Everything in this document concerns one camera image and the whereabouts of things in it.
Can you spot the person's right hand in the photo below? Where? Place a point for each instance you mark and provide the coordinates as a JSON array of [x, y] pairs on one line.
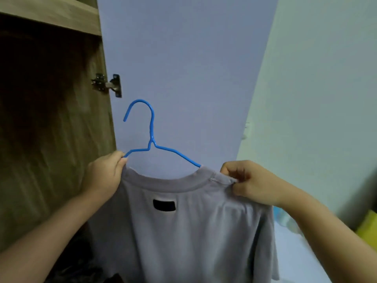
[[259, 182]]

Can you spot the person's left hand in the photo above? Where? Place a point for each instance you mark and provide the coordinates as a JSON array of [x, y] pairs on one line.
[[101, 176]]

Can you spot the blue plastic hanger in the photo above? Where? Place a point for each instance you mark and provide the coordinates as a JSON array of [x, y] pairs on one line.
[[152, 126]]

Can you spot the lilac t-shirt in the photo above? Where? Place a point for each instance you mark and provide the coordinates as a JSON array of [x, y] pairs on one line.
[[191, 238]]

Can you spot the heap of grey black clothes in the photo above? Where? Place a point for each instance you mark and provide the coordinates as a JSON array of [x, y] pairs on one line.
[[73, 262]]

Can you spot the lilac wardrobe door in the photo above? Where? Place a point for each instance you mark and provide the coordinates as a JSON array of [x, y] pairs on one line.
[[191, 70]]

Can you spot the person's right forearm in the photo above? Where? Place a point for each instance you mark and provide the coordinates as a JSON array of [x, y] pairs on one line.
[[332, 241]]

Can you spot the person's left forearm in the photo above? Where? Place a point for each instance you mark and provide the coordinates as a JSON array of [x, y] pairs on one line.
[[38, 241]]

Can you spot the blue plastic bottle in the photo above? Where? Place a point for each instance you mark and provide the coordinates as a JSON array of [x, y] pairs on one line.
[[284, 219]]

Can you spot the yellow black bed headboard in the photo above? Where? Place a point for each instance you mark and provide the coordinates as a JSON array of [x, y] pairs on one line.
[[368, 229]]

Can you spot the white wall socket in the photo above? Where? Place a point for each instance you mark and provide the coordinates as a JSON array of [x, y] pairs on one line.
[[248, 131]]

